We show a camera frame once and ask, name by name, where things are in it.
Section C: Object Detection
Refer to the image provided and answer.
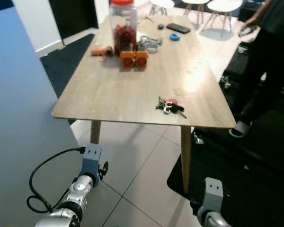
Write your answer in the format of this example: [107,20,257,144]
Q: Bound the silver metal clamp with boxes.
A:
[137,35,163,54]

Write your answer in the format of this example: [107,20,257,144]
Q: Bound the orange twin block device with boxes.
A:
[120,49,149,69]

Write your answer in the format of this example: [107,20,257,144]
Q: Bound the black door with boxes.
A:
[48,0,99,46]

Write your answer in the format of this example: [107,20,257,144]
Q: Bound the light wooden table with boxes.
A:
[51,13,236,194]

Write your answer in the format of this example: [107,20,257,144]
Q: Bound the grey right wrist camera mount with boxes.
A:
[203,177,224,214]

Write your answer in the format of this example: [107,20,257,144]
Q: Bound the grey handheld device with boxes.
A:
[239,26,259,39]

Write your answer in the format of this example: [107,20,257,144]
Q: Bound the black case with metal latch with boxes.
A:
[220,44,284,124]

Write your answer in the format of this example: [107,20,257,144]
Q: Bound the dark grey floor mat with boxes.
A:
[40,33,96,98]

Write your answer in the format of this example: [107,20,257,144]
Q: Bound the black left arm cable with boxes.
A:
[27,147,86,215]

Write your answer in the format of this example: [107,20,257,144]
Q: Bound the orange handled tool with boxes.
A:
[90,45,115,61]

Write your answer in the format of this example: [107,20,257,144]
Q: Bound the black smartphone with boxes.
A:
[166,22,191,34]

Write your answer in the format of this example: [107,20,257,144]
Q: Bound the white chair with wooden legs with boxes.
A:
[200,0,243,35]
[182,0,210,24]
[148,0,175,16]

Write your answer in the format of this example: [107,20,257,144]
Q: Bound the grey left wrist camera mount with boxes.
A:
[80,144,105,184]

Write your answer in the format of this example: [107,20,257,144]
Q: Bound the bunch of keys, red tag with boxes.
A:
[156,96,187,119]

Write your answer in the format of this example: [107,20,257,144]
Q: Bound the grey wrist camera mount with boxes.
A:
[203,177,224,214]
[80,144,105,184]

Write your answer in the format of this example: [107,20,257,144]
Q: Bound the person's hand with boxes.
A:
[240,17,263,33]

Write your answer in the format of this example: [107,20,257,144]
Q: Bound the clear jar with red lid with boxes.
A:
[109,0,138,55]

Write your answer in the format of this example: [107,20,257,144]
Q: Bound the person in black clothes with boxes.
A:
[229,0,284,139]

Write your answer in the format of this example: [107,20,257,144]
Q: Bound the large black case, metal latches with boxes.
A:
[167,124,284,227]

